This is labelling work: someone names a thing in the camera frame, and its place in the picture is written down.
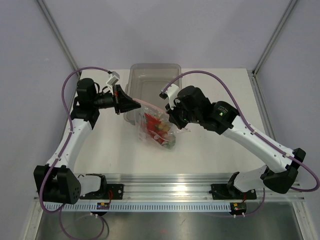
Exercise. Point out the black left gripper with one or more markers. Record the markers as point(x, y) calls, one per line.
point(121, 101)

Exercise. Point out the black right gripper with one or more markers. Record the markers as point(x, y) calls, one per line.
point(173, 114)

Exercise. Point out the red toy lobster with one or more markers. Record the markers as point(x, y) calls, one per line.
point(150, 127)

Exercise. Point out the clear zip top bag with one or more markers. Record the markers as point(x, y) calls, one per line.
point(140, 122)

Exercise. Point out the green toy bell pepper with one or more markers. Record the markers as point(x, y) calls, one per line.
point(170, 144)

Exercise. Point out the yellow toy grape bunch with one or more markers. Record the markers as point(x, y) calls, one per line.
point(162, 130)

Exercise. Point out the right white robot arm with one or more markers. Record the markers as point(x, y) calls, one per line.
point(278, 173)

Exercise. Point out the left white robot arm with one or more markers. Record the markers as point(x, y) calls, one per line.
point(55, 181)

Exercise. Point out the clear plastic tray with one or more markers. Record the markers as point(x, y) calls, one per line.
point(146, 81)

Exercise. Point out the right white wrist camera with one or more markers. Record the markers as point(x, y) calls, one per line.
point(170, 92)

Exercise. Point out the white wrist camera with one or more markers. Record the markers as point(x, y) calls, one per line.
point(170, 92)
point(112, 78)

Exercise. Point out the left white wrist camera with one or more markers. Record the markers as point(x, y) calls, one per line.
point(112, 78)

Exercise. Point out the right aluminium frame post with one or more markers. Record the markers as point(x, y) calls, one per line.
point(275, 35)

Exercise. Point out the aluminium frame post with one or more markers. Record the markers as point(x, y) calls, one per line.
point(44, 9)
point(275, 35)

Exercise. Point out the aluminium mounting rail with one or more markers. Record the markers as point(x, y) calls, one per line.
point(166, 188)

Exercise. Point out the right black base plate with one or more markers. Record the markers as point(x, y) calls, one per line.
point(220, 191)

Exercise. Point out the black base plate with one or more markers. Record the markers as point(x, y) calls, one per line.
point(220, 191)
point(113, 191)

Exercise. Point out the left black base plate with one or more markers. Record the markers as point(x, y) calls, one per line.
point(113, 191)

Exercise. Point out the left aluminium frame post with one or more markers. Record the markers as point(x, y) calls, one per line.
point(44, 9)

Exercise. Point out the white slotted cable duct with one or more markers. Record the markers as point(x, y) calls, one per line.
point(149, 207)

